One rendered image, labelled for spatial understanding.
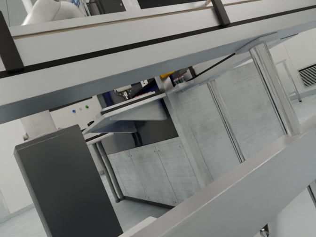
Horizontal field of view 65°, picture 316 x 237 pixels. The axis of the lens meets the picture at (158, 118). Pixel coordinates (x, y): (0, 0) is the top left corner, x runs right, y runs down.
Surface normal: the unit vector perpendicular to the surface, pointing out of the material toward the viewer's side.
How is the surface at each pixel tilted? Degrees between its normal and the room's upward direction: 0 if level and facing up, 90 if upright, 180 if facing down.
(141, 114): 90
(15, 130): 90
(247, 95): 90
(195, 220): 90
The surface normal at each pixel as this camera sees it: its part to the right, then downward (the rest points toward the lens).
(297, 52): -0.80, 0.33
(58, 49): 0.45, -0.20
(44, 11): 0.48, 0.25
